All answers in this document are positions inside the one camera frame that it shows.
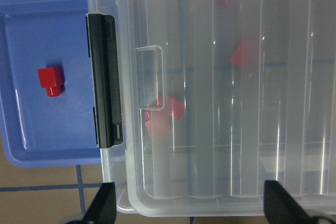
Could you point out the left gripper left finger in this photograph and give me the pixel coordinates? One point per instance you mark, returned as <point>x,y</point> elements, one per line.
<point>103,206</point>

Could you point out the black box latch handle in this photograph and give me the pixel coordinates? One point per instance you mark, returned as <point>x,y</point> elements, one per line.
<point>103,53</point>

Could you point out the clear plastic box lid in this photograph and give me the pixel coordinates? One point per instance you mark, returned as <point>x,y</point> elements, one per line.
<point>228,85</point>

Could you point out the blue plastic tray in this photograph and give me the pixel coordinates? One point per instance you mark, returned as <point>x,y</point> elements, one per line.
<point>38,130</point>

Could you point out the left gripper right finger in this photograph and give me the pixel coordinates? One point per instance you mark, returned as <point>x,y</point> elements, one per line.
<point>280,207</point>

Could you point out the clear plastic storage box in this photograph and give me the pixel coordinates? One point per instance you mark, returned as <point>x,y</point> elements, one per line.
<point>215,90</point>

